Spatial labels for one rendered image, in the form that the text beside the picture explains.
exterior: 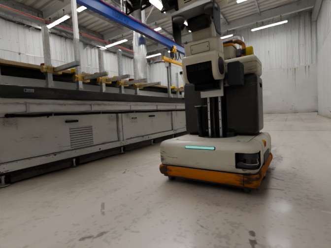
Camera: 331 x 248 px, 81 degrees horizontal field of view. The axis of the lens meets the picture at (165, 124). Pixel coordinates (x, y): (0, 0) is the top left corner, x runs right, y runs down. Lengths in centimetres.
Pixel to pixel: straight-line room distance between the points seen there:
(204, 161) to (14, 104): 128
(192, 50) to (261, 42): 1125
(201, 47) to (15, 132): 148
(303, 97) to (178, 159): 1092
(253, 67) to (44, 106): 150
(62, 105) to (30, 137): 36
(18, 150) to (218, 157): 148
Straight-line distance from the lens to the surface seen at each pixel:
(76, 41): 194
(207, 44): 126
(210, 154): 115
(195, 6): 124
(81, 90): 182
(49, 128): 197
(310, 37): 1237
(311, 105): 1193
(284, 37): 1241
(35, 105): 168
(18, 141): 188
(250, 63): 143
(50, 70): 174
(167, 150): 129
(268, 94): 1196
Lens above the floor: 46
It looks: 3 degrees down
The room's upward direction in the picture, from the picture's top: 3 degrees counter-clockwise
